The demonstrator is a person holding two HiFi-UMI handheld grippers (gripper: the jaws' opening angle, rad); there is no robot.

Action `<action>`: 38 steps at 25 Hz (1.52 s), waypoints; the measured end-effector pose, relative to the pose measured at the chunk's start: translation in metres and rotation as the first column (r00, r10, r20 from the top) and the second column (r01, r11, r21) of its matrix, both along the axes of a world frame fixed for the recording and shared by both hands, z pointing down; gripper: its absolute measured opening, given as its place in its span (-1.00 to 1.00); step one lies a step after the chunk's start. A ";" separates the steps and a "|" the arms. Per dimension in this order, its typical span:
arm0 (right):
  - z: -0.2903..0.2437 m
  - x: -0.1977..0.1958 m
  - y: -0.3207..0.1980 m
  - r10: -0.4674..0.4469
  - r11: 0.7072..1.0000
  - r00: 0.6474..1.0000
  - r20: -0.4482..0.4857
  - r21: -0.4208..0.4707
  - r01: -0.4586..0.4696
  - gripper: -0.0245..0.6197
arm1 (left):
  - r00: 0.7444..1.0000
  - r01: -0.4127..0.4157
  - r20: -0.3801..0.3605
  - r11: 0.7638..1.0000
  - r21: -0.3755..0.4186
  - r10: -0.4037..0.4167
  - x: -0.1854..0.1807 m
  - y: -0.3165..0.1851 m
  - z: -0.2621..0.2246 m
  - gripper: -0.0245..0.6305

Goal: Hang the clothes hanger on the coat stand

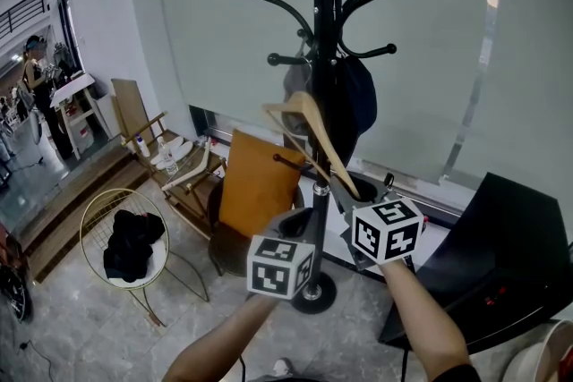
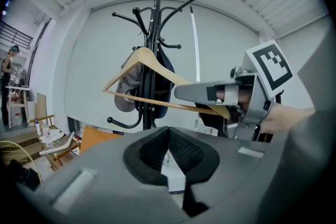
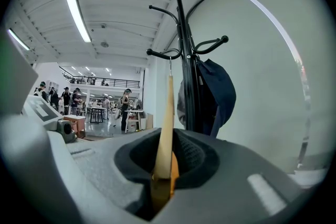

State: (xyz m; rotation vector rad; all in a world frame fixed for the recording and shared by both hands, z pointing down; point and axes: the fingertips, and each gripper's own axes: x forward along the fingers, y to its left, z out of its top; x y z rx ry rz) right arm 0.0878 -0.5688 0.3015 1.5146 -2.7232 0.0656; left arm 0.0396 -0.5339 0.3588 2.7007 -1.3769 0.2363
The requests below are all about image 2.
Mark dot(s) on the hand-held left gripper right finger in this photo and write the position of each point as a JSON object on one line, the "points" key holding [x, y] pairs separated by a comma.
{"points": [[236, 165]]}

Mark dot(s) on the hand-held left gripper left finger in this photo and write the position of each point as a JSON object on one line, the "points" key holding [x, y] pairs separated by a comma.
{"points": [[105, 178]]}

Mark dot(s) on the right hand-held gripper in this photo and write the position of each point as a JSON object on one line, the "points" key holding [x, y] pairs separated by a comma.
{"points": [[273, 68]]}

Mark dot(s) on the person's right forearm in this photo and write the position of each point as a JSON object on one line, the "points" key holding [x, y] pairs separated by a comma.
{"points": [[288, 118]]}

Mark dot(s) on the dark navy cap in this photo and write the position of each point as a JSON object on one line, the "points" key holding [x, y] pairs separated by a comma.
{"points": [[164, 94]]}

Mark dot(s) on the pair of white shoes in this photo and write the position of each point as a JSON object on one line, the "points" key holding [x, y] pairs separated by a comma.
{"points": [[57, 136]]}

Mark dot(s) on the grey cap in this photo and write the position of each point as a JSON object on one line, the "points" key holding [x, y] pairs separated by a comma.
{"points": [[131, 78]]}

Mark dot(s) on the clear plastic bottle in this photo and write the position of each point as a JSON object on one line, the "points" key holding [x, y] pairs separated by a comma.
{"points": [[47, 136]]}

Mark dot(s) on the black clothing heap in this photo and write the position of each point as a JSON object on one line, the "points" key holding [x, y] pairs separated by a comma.
{"points": [[23, 175]]}

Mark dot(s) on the black coat rack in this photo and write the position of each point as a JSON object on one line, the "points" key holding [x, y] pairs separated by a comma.
{"points": [[155, 18]]}

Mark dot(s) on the white bottle blue cap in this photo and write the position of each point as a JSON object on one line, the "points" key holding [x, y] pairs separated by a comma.
{"points": [[38, 127]]}

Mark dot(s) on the wooden board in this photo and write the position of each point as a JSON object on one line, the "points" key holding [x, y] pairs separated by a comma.
{"points": [[41, 107]]}

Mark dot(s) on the white table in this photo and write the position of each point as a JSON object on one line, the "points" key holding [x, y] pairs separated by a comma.
{"points": [[18, 88]]}

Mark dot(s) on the black metal railing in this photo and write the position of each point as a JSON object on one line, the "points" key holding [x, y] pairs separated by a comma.
{"points": [[15, 34]]}

